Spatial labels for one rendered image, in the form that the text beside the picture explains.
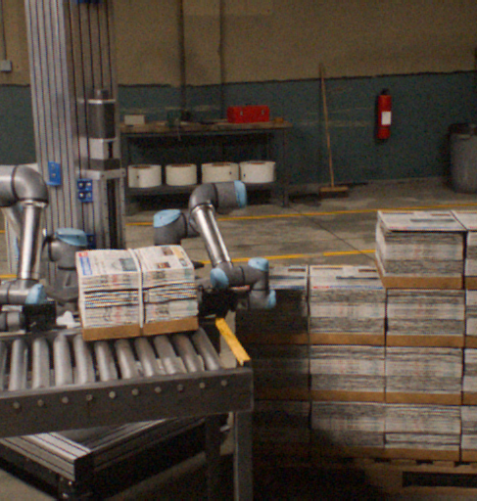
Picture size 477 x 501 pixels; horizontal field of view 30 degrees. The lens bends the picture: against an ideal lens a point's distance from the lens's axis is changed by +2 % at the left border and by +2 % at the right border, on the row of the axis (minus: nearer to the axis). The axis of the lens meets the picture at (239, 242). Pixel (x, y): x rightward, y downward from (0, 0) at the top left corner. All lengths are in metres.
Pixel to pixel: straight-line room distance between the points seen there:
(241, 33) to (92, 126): 6.47
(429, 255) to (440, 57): 7.48
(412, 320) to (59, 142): 1.57
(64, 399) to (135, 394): 0.20
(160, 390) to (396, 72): 8.26
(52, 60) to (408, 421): 1.98
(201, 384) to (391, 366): 1.09
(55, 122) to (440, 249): 1.59
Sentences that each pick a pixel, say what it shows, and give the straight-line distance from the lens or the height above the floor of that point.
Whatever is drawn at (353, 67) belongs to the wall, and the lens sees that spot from 10.37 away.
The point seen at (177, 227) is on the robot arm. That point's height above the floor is 0.99.
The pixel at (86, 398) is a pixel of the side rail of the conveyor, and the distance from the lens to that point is 2.60.
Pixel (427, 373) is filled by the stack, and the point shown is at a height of 0.50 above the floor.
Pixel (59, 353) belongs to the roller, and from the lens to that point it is 2.89.
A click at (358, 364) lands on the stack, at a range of 3.50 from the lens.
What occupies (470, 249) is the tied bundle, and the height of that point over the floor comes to 0.99.
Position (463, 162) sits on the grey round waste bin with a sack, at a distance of 10.37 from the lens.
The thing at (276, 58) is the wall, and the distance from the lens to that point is 10.10.
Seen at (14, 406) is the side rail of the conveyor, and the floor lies 0.77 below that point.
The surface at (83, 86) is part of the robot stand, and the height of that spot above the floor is 1.58.
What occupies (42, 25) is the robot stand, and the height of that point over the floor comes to 1.81.
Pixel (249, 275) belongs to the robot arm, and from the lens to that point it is 3.18.
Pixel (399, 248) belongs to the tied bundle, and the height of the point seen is 0.99.
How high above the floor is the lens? 1.76
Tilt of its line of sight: 13 degrees down
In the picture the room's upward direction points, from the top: 1 degrees counter-clockwise
